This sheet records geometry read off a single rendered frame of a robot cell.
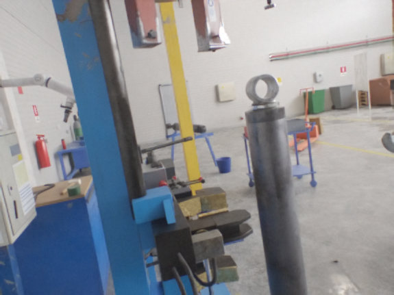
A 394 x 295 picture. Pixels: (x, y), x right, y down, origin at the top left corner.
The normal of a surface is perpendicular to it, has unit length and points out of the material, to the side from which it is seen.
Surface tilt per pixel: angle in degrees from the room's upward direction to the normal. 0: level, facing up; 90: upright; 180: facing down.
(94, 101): 90
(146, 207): 90
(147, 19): 90
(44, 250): 90
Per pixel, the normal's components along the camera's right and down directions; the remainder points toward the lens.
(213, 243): 0.22, 0.11
